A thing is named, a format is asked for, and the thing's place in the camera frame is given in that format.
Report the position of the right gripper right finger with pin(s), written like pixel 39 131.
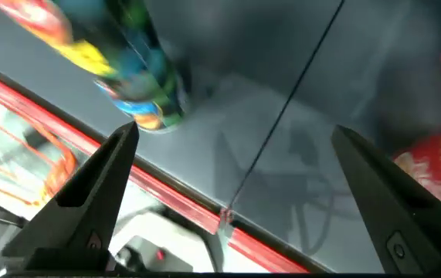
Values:
pixel 401 216

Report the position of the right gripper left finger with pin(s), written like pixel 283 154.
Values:
pixel 89 201

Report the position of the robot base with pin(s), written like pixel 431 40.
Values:
pixel 158 247

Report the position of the grey shop shelf red edge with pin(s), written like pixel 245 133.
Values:
pixel 243 77

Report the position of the red and yellow snack pack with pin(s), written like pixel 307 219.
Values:
pixel 440 170

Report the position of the multicoloured printed snack can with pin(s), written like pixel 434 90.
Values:
pixel 127 62

